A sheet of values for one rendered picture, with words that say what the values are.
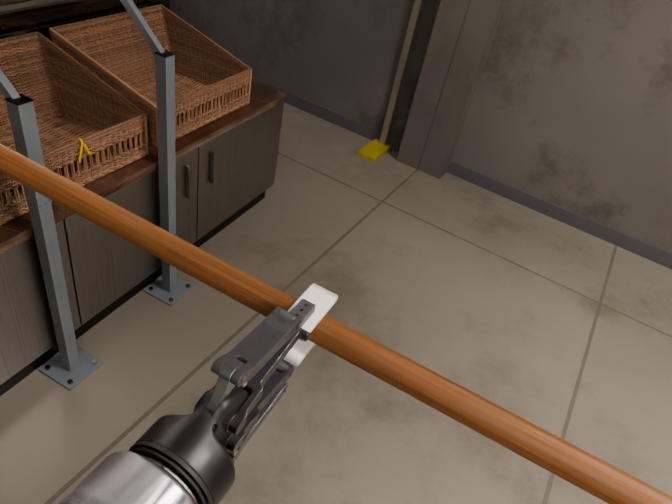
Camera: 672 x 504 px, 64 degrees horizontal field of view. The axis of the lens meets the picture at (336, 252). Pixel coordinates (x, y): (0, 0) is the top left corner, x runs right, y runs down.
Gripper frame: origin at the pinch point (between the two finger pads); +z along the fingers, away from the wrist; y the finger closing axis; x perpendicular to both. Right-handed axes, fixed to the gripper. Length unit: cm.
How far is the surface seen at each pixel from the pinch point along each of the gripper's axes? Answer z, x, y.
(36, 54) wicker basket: 86, -148, 41
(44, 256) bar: 39, -94, 69
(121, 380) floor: 46, -77, 119
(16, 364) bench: 26, -98, 106
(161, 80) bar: 87, -95, 31
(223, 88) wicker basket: 130, -104, 49
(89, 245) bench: 57, -98, 79
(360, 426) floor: 77, -2, 117
